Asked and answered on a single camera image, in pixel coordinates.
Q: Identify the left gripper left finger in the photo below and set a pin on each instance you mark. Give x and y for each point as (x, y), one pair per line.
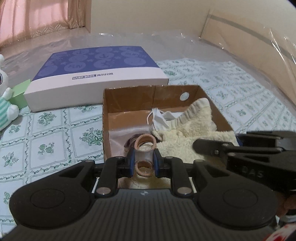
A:
(111, 171)

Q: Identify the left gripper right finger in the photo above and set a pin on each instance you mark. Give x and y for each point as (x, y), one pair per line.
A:
(176, 170)

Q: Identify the cream fluffy towel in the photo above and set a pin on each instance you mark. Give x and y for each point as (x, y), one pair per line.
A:
(195, 123)

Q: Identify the dark purple velvet scrunchie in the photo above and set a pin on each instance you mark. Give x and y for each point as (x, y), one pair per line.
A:
(130, 142)

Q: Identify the person's right hand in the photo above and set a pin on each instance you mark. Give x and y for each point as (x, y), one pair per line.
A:
(285, 204)

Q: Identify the white face mask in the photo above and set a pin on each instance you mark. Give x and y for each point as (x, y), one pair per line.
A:
(159, 120)

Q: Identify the brown cardboard box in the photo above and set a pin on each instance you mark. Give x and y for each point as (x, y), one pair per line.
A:
(125, 111)

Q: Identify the blue and white gift box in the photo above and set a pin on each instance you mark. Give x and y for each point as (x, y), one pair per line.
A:
(80, 76)

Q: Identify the white plush bunny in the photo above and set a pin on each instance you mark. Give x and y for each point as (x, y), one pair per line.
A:
(8, 112)

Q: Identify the wooden headboard in plastic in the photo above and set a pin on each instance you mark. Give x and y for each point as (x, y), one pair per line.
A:
(258, 45)

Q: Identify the green tissue box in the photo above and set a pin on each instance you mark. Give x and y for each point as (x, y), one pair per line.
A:
(18, 94)

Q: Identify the pink curtain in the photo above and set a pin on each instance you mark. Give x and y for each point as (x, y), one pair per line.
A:
(22, 20)

